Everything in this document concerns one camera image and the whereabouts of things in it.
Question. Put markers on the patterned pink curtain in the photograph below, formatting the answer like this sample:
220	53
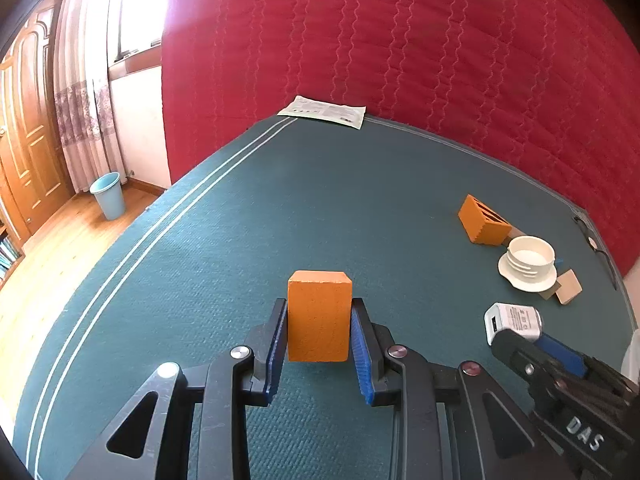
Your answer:
80	110

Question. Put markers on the white plastic flange cap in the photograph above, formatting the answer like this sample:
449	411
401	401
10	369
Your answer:
530	265

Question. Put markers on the red quilted blanket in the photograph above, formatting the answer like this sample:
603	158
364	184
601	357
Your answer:
400	35

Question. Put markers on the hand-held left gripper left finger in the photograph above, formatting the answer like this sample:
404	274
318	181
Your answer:
272	360

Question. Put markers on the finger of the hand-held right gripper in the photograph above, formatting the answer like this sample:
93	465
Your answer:
562	355
520	352

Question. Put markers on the light blue waste bin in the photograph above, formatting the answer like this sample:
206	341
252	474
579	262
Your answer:
109	197

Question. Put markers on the wooden panel door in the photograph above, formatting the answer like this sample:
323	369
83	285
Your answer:
30	135

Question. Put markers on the plain orange rectangular block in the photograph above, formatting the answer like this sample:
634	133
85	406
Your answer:
317	315

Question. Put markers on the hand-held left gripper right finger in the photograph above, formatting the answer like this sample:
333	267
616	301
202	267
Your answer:
360	360

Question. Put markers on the bright window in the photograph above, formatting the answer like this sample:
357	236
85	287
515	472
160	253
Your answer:
140	5

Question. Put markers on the green felt table cover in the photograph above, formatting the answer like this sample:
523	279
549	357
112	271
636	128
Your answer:
225	235

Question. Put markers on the bookshelf with books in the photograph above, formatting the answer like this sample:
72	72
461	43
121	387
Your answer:
7	255

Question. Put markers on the brown wooden rectangular block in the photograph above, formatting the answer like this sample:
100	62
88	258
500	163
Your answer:
569	287

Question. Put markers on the white power adapter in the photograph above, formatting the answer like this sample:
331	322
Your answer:
515	320

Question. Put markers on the orange black-striped wedge block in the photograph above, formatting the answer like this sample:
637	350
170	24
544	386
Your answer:
480	222

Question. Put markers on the white printed flat packet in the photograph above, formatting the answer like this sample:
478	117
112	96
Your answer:
325	110

